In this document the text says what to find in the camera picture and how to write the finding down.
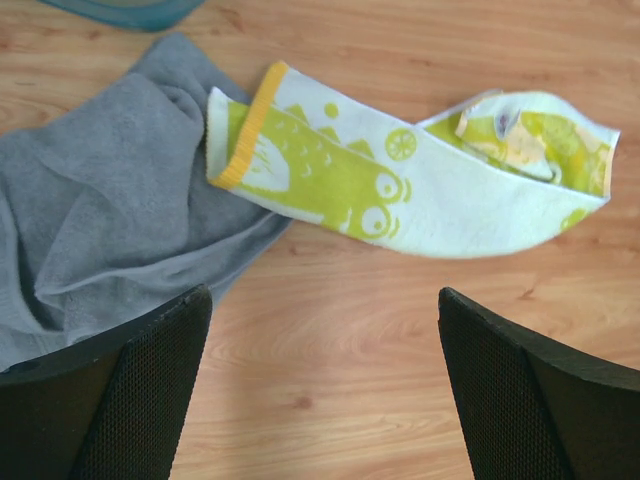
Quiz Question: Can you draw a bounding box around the grey towel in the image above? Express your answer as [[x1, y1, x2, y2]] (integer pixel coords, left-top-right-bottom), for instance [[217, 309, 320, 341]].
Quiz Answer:
[[1, 33, 290, 368]]

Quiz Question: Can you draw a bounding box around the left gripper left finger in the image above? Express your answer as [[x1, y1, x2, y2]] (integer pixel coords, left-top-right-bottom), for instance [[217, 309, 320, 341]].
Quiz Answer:
[[1, 286, 212, 479]]

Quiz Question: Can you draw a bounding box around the teal transparent plastic tub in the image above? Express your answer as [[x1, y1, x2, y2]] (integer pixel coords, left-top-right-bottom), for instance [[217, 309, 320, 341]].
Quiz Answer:
[[43, 0, 204, 32]]

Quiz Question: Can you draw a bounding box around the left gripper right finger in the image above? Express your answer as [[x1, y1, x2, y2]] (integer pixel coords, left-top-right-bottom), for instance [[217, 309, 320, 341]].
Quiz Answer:
[[438, 288, 639, 479]]

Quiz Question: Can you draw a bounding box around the yellow green patterned towel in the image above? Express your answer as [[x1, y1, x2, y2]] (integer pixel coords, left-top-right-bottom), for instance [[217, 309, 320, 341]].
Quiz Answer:
[[206, 62, 620, 259]]

